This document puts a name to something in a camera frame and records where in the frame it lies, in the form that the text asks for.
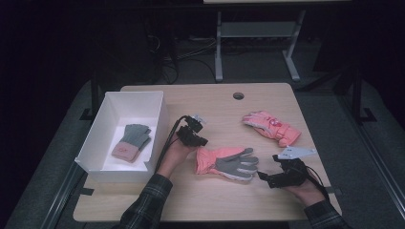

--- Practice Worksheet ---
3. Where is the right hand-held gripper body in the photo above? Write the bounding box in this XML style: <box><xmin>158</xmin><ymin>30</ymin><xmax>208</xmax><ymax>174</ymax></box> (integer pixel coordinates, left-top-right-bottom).
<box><xmin>270</xmin><ymin>145</ymin><xmax>318</xmax><ymax>189</ymax></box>

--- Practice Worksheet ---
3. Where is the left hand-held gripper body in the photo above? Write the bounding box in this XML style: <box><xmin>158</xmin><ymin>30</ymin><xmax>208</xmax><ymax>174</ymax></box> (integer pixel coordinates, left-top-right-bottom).
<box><xmin>176</xmin><ymin>114</ymin><xmax>207</xmax><ymax>148</ymax></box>

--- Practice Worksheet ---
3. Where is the pink glove grey palm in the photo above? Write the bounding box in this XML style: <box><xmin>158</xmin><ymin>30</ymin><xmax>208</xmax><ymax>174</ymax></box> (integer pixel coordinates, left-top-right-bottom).
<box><xmin>194</xmin><ymin>146</ymin><xmax>260</xmax><ymax>183</ymax></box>

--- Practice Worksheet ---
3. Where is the grey knit glove marked cuff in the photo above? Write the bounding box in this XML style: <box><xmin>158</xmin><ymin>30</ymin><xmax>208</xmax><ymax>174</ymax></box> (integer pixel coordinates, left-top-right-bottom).
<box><xmin>111</xmin><ymin>123</ymin><xmax>153</xmax><ymax>164</ymax></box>

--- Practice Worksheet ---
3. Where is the white box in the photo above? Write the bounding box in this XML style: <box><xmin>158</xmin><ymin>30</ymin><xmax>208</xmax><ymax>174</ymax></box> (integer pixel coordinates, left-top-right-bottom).
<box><xmin>75</xmin><ymin>91</ymin><xmax>170</xmax><ymax>184</ymax></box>

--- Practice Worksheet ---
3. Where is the person's left hand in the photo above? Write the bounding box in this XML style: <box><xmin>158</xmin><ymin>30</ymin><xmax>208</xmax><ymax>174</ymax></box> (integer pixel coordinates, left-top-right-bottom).
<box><xmin>156</xmin><ymin>133</ymin><xmax>197</xmax><ymax>179</ymax></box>

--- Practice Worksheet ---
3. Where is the person's right hand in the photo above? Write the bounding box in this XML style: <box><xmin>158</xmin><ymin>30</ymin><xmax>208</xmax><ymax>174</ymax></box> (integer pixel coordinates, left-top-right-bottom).
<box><xmin>282</xmin><ymin>177</ymin><xmax>330</xmax><ymax>208</ymax></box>

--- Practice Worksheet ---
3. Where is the pink glove printed back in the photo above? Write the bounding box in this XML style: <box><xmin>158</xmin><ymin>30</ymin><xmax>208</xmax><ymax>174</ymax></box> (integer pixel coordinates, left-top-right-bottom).
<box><xmin>242</xmin><ymin>110</ymin><xmax>302</xmax><ymax>148</ymax></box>

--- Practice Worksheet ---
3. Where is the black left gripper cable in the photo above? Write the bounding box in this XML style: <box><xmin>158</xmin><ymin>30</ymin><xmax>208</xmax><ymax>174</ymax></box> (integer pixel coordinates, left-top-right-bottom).
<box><xmin>154</xmin><ymin>114</ymin><xmax>189</xmax><ymax>175</ymax></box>

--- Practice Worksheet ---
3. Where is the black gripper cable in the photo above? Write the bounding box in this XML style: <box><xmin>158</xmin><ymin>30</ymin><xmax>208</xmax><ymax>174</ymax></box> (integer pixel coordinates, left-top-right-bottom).
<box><xmin>154</xmin><ymin>114</ymin><xmax>189</xmax><ymax>175</ymax></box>
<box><xmin>301</xmin><ymin>164</ymin><xmax>332</xmax><ymax>202</ymax></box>

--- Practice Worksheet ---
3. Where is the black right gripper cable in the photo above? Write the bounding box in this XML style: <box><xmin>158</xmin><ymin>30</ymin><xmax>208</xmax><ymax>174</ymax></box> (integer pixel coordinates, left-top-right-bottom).
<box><xmin>301</xmin><ymin>164</ymin><xmax>332</xmax><ymax>202</ymax></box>

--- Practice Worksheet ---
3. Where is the bundle of floor cables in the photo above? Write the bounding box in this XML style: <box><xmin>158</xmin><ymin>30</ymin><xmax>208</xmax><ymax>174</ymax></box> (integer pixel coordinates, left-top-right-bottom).
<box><xmin>146</xmin><ymin>34</ymin><xmax>218</xmax><ymax>85</ymax></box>

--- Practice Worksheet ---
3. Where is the grey metal desk frame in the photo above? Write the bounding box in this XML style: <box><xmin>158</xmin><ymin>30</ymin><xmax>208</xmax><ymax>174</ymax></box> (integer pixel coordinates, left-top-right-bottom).
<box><xmin>214</xmin><ymin>9</ymin><xmax>307</xmax><ymax>83</ymax></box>

